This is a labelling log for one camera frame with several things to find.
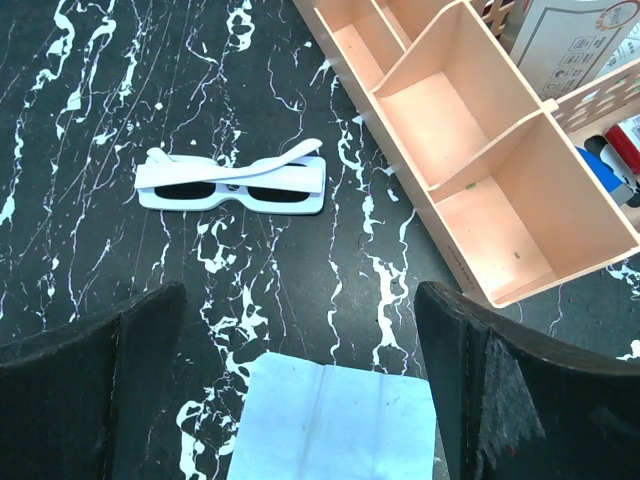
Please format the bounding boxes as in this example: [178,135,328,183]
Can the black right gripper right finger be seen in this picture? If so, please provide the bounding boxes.
[414,281,639,479]

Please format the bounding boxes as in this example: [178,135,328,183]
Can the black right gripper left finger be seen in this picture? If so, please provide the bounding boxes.
[1,281,187,479]

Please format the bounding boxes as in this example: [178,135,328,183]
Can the light blue cleaning cloth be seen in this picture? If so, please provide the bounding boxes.
[228,352,436,480]

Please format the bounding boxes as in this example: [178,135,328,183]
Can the white sunglasses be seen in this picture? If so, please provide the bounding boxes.
[134,138,326,216]

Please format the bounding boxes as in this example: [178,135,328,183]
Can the peach plastic desk organizer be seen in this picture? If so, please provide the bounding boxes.
[297,1,639,308]

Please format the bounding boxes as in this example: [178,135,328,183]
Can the red and blue small items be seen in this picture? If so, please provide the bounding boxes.
[577,115,639,208]

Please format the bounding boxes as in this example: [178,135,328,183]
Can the white printed box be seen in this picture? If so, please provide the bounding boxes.
[500,1,639,100]

